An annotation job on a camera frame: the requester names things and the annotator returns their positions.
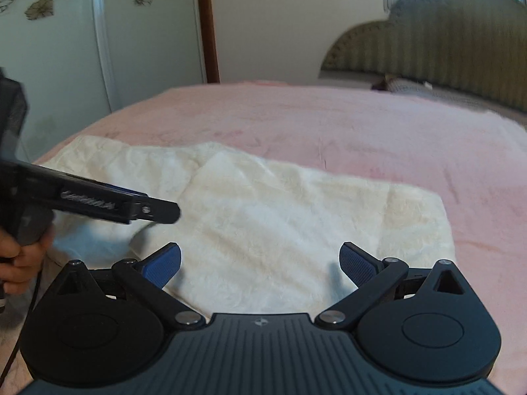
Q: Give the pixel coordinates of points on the person's left hand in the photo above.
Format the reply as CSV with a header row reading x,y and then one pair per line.
x,y
24,263

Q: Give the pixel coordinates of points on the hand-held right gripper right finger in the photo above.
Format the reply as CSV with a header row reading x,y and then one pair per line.
x,y
356,265

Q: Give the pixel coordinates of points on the pink blanket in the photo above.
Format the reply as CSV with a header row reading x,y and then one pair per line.
x,y
329,131

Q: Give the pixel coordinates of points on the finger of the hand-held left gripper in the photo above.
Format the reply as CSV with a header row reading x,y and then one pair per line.
x,y
158,210

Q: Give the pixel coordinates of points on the white wardrobe with flower decals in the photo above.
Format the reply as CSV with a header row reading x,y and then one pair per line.
x,y
144,49

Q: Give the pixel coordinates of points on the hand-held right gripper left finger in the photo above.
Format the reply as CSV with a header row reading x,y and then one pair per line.
x,y
164,265

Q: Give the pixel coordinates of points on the brown wooden door frame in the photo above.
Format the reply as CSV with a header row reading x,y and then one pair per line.
x,y
208,28

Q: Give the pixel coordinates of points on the green padded headboard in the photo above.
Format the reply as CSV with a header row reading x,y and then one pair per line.
x,y
453,49

